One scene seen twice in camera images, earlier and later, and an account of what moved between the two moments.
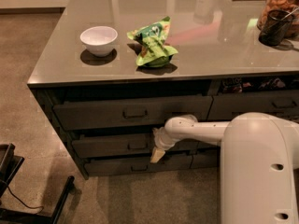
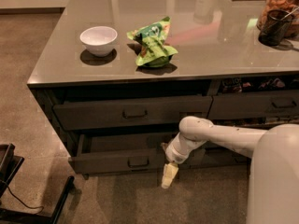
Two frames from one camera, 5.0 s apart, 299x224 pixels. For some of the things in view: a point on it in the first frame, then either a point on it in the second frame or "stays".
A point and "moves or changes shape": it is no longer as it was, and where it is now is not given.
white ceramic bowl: [99, 40] stays
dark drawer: [129, 146] moves or changes shape
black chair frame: [9, 164] stays
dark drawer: [284, 105] stays
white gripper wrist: [161, 139] → [171, 156]
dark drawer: [129, 113] stays
